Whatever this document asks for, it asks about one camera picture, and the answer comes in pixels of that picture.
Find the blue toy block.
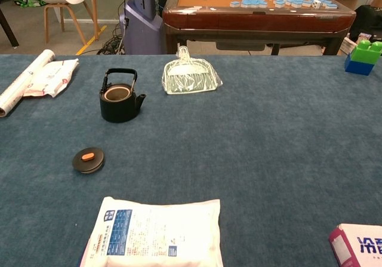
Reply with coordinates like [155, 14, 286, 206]
[344, 53, 376, 76]

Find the black lid with orange knob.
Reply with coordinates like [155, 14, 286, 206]
[72, 147, 106, 174]

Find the purple blue robot base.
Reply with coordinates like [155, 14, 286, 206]
[119, 0, 164, 55]

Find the tangle of floor cables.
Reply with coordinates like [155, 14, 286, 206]
[97, 24, 125, 55]

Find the white paper roll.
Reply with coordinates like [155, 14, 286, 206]
[0, 49, 56, 118]

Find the green black bag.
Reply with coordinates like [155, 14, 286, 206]
[14, 0, 47, 8]

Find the black table leg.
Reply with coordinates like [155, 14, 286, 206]
[0, 8, 20, 47]

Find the brown mahjong table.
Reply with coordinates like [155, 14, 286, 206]
[162, 0, 357, 56]

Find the green toy block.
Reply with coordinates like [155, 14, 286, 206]
[350, 39, 382, 65]

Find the clear plastic dustpan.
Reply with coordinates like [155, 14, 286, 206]
[162, 45, 224, 96]

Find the white pouch with blue label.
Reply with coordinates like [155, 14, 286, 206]
[79, 196, 224, 267]

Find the black cast iron teapot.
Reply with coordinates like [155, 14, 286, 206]
[98, 67, 147, 124]

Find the white red printed packet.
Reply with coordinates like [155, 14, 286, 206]
[23, 58, 80, 98]

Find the white pink toothpaste box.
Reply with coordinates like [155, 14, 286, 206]
[328, 223, 382, 267]

